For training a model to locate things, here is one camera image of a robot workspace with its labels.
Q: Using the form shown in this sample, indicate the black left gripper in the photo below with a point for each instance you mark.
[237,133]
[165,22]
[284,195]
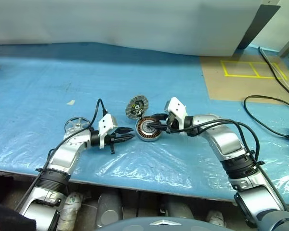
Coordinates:
[112,140]

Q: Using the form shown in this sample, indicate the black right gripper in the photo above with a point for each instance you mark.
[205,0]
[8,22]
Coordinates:
[173,124]

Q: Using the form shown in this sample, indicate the silver motor housing copper windings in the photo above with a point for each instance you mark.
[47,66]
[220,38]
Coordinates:
[144,136]

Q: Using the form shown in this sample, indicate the round grey housing lid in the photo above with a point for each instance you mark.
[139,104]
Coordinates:
[136,107]

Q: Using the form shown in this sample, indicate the silver round end cover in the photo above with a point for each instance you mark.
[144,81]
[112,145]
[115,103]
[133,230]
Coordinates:
[78,124]

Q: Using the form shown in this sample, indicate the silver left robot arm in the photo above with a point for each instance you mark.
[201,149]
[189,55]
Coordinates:
[62,156]

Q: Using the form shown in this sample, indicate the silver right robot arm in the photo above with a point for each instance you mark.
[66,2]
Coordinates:
[227,142]

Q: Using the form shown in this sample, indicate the small beige tape scrap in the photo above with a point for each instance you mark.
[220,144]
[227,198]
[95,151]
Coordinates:
[71,102]

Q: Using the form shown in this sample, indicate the brown cardboard sheet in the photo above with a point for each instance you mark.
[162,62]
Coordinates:
[219,89]

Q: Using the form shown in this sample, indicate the grey rounded cylinder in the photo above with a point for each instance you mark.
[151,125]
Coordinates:
[179,209]
[109,209]

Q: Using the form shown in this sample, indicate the grey robot torso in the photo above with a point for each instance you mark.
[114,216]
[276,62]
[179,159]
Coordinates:
[144,225]

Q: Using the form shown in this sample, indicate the yellow tape rectangle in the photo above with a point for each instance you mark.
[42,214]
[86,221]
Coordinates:
[240,76]

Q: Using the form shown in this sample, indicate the blue plastic table sheet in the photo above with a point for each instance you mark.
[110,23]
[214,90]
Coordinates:
[38,96]

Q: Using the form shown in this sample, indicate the white backdrop board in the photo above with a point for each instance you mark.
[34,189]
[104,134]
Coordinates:
[135,21]

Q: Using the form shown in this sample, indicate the dark cloth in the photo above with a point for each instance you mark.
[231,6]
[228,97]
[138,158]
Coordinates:
[4,216]

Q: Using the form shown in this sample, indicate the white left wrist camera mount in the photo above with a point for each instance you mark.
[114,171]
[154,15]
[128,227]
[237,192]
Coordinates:
[107,124]

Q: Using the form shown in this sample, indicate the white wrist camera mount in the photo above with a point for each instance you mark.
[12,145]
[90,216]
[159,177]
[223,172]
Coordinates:
[177,107]
[107,124]

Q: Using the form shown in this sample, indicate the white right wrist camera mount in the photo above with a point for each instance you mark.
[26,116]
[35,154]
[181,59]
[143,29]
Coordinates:
[177,107]

